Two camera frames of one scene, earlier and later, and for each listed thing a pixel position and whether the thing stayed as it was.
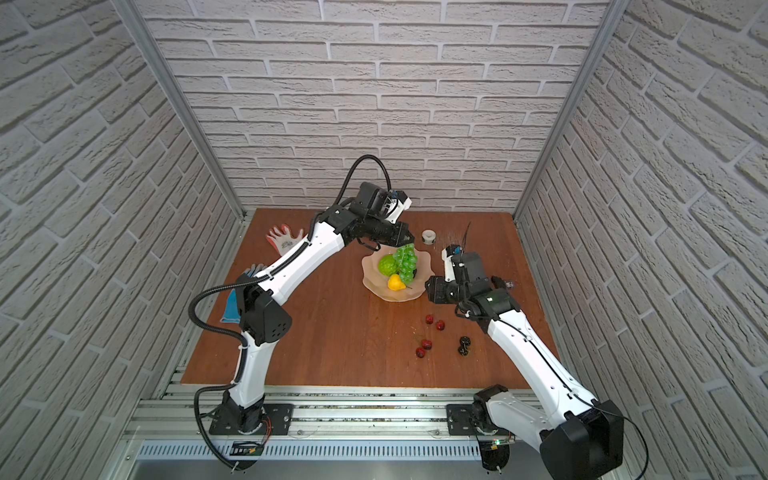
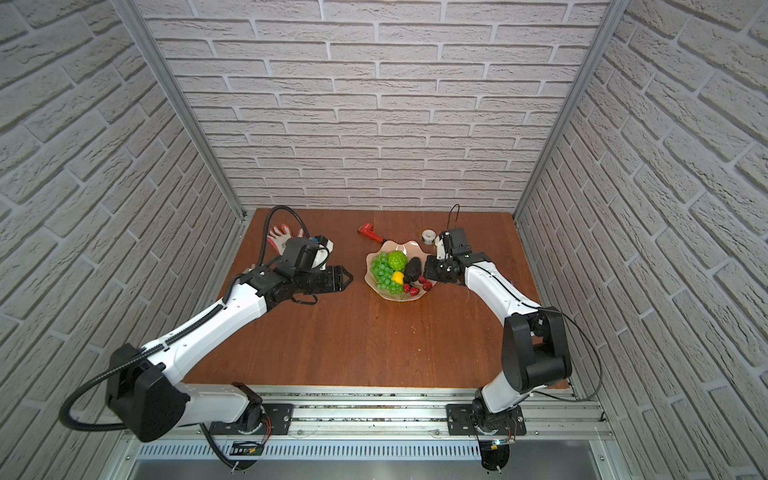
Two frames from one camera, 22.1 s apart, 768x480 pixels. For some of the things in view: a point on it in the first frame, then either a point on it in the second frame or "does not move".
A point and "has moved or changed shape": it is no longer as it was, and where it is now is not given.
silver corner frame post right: x=614 y=12 does not move
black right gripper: x=438 y=289 -> x=431 y=270
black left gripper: x=402 y=238 -> x=340 y=278
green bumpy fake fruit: x=387 y=264 has moved or changed shape
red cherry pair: x=421 y=351 -> x=412 y=290
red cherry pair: x=440 y=324 has moved or changed shape
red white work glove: x=282 y=241 does not move
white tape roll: x=428 y=236 does not move
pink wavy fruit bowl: x=379 y=282 does not move
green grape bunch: x=406 y=260 -> x=383 y=272
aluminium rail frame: x=338 y=433 does not move
